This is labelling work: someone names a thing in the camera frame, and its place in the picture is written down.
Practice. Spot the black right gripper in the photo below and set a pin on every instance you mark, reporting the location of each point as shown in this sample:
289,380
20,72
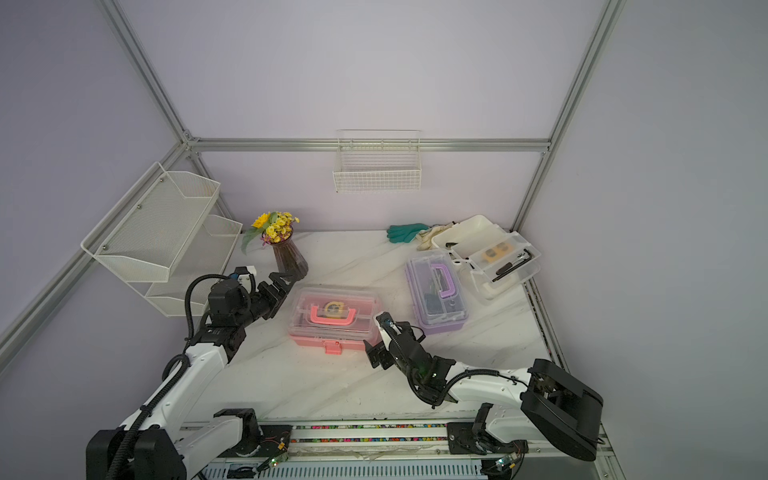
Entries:
380,350

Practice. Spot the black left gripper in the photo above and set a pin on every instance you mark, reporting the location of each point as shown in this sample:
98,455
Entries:
277,298

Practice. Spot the pink toolbox with clear lid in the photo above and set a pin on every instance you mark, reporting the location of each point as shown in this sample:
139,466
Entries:
356,328

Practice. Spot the purple toolbox with clear lid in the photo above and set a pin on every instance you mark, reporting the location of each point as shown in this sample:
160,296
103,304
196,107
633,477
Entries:
439,306

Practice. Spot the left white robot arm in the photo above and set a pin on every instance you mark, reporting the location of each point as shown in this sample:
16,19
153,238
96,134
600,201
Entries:
150,443

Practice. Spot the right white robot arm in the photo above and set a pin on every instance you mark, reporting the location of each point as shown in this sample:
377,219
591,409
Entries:
562,408

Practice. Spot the yellow tape measure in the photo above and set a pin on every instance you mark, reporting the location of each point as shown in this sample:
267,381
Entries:
333,309

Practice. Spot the glass vase with yellow flowers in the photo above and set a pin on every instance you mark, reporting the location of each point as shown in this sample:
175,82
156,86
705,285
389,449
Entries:
276,229

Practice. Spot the green work glove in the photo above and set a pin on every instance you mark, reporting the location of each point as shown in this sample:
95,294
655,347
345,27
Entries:
405,233

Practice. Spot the beige work glove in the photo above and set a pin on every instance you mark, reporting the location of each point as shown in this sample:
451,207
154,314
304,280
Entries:
425,238

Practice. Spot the white mesh two-tier shelf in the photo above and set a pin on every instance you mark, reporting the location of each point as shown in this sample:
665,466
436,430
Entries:
162,235

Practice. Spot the white toolbox with clear lid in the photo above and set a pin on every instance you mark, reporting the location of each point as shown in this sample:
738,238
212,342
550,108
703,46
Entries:
478,248

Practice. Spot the black hex key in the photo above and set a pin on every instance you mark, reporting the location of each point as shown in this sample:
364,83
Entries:
522,259

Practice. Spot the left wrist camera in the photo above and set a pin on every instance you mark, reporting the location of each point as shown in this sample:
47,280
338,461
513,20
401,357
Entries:
227,298

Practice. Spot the white wire wall basket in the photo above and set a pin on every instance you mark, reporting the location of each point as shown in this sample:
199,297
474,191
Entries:
377,161

